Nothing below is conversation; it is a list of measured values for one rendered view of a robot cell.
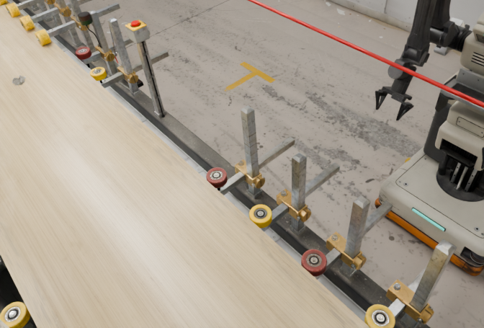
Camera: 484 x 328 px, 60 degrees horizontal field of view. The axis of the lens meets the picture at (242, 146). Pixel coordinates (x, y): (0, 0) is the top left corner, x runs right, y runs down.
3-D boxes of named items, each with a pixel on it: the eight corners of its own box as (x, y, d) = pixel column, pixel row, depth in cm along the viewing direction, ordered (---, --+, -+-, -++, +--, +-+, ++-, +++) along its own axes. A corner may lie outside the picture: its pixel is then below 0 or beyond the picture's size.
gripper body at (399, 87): (402, 101, 158) (411, 83, 155) (380, 90, 164) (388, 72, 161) (410, 101, 162) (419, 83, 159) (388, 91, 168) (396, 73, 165)
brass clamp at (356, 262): (335, 238, 153) (337, 230, 149) (366, 262, 145) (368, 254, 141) (324, 248, 150) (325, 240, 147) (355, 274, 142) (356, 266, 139)
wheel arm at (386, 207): (384, 206, 161) (385, 199, 158) (391, 211, 159) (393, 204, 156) (305, 279, 142) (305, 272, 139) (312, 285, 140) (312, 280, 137)
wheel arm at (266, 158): (289, 142, 190) (289, 135, 187) (294, 145, 188) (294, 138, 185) (213, 195, 171) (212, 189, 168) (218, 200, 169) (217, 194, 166)
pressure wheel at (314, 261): (319, 292, 137) (321, 275, 129) (297, 282, 140) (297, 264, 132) (328, 272, 142) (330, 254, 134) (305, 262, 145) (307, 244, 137)
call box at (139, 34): (142, 34, 195) (138, 19, 190) (150, 40, 191) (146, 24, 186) (129, 40, 192) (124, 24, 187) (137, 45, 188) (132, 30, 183)
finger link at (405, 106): (397, 123, 160) (408, 100, 156) (382, 114, 164) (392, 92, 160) (406, 122, 164) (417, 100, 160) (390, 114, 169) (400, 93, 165)
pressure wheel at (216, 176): (227, 201, 167) (225, 182, 158) (207, 200, 168) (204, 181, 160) (230, 185, 172) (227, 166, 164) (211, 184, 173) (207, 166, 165)
